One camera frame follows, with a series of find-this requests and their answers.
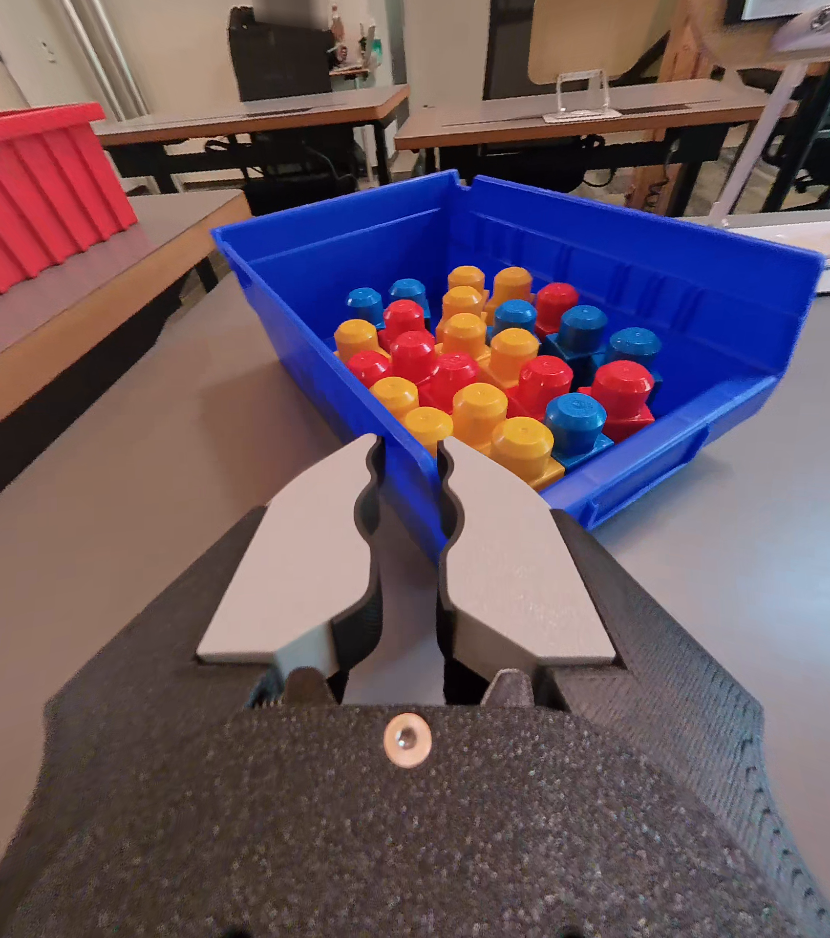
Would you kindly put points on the blue plastic bin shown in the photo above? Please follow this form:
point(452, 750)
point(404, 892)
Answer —
point(678, 293)

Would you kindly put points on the red plastic bin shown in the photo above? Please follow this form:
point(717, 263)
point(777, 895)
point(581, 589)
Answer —
point(19, 198)

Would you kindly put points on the wooden desk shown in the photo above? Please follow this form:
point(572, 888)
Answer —
point(253, 113)
point(568, 121)

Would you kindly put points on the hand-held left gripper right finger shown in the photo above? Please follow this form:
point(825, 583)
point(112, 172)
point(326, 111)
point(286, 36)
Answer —
point(525, 586)

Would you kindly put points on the white document stand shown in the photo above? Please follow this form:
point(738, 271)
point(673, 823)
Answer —
point(788, 242)

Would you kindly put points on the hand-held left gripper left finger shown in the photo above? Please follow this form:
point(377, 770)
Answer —
point(290, 579)

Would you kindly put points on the pile of mega blocks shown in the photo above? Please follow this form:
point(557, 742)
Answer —
point(481, 381)

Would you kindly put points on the wood edged side table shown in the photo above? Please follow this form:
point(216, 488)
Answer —
point(56, 315)

